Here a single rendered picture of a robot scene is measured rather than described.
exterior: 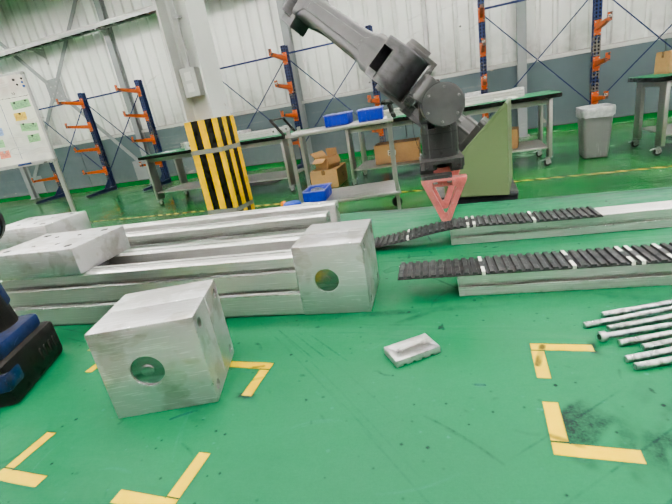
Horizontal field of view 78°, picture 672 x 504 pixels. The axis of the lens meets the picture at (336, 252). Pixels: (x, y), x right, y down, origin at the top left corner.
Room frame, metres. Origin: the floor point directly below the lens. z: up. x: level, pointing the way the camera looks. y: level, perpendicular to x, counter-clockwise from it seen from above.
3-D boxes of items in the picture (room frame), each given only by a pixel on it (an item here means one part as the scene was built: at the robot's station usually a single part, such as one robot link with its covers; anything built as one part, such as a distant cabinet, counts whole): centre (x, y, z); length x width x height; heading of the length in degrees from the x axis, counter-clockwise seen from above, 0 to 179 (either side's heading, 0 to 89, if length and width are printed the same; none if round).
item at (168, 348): (0.40, 0.19, 0.83); 0.11 x 0.10 x 0.10; 0
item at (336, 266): (0.54, 0.00, 0.83); 0.12 x 0.09 x 0.10; 165
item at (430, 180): (0.65, -0.19, 0.88); 0.07 x 0.07 x 0.09; 76
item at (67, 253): (0.65, 0.43, 0.87); 0.16 x 0.11 x 0.07; 75
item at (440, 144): (0.68, -0.19, 0.95); 0.10 x 0.07 x 0.07; 166
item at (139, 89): (9.84, 5.10, 1.10); 3.30 x 0.90 x 2.20; 70
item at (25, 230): (0.89, 0.62, 0.87); 0.16 x 0.11 x 0.07; 75
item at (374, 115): (3.81, -0.19, 0.50); 1.03 x 0.55 x 1.01; 82
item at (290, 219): (0.83, 0.38, 0.82); 0.80 x 0.10 x 0.09; 75
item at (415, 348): (0.37, -0.06, 0.78); 0.05 x 0.03 x 0.01; 105
